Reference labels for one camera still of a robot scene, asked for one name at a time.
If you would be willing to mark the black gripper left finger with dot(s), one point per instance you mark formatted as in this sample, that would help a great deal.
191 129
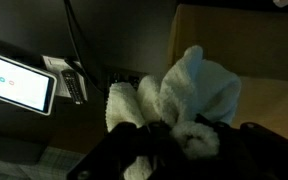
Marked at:
120 148

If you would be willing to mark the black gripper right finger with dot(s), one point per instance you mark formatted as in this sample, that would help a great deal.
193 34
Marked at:
250 153

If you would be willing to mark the white towel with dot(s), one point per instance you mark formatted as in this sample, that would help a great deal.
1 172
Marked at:
194 94

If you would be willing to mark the cardboard box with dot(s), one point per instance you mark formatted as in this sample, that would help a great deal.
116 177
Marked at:
252 44

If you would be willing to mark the black remote control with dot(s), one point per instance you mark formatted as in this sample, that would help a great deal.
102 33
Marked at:
73 85

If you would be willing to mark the white tablet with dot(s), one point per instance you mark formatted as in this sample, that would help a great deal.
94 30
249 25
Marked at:
27 87

